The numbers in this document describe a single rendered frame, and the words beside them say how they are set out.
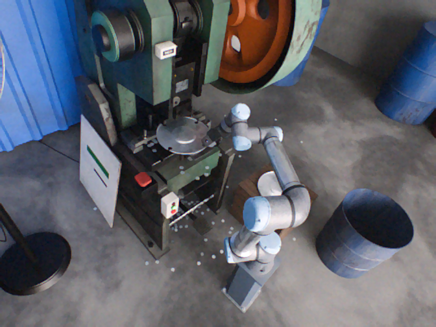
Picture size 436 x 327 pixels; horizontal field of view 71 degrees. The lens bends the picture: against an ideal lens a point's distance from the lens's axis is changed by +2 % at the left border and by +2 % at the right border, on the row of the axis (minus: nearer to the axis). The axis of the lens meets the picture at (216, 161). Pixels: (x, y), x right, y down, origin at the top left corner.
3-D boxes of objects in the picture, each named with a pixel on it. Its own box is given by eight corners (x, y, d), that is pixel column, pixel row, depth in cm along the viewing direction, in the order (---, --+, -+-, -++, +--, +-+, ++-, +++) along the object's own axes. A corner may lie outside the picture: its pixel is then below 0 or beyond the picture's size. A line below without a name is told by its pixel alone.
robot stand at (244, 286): (261, 291, 190) (283, 260, 157) (243, 314, 180) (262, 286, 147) (239, 270, 197) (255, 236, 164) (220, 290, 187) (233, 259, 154)
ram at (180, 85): (196, 113, 158) (202, 62, 137) (173, 124, 150) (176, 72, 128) (176, 96, 165) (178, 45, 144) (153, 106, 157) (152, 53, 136)
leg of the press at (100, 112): (170, 250, 200) (176, 158, 134) (156, 261, 194) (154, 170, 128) (98, 165, 239) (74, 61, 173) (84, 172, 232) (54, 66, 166)
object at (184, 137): (176, 110, 175) (176, 109, 174) (220, 132, 168) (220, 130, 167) (145, 138, 157) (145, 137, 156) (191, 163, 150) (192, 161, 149)
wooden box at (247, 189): (301, 222, 229) (318, 194, 204) (269, 252, 209) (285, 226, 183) (261, 188, 246) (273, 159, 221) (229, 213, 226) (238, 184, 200)
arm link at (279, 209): (254, 263, 144) (299, 220, 99) (224, 266, 141) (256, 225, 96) (248, 238, 150) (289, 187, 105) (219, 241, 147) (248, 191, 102)
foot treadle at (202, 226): (212, 231, 201) (213, 227, 197) (201, 239, 196) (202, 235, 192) (159, 176, 226) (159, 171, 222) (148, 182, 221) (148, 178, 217)
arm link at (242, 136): (261, 143, 127) (257, 120, 131) (236, 144, 124) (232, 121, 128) (255, 150, 134) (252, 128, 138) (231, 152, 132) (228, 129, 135)
